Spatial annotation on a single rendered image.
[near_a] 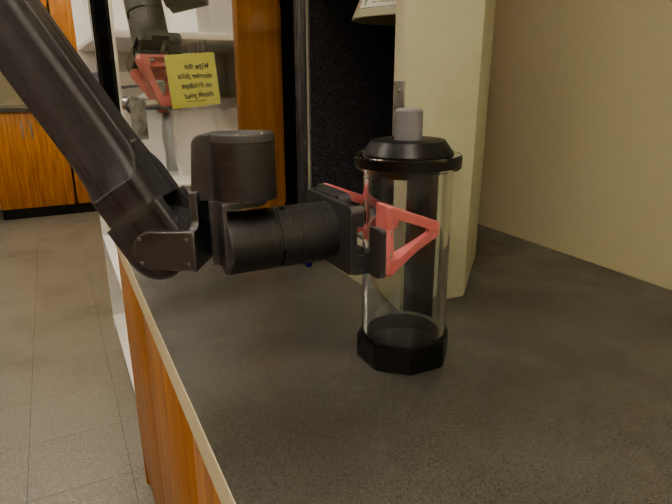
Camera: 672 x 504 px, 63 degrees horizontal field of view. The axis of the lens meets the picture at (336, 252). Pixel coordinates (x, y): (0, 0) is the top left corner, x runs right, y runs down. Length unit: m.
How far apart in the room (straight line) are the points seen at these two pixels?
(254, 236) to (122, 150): 0.13
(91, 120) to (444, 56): 0.41
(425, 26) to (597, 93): 0.42
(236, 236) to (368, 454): 0.21
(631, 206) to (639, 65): 0.22
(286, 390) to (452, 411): 0.16
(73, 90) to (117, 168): 0.07
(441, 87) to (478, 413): 0.39
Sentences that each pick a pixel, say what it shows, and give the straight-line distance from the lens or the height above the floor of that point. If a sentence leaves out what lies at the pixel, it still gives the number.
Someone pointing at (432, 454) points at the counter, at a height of 0.94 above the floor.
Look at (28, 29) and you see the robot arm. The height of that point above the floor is 1.28.
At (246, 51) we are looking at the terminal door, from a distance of 0.92.
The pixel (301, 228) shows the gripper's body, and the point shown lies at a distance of 0.50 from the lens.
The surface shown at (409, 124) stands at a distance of 0.56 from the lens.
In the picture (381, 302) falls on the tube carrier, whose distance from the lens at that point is 0.58.
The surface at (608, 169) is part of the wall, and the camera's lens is 1.03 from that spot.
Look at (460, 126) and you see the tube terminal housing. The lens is 0.74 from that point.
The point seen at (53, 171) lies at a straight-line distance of 5.65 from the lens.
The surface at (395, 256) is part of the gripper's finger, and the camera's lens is 0.52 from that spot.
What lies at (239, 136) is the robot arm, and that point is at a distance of 0.47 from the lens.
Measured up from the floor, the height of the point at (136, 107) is 1.20.
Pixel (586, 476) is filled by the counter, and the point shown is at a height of 0.94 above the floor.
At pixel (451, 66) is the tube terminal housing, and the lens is 0.73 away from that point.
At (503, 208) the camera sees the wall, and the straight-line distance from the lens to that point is 1.20.
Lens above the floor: 1.24
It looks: 18 degrees down
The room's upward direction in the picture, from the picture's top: straight up
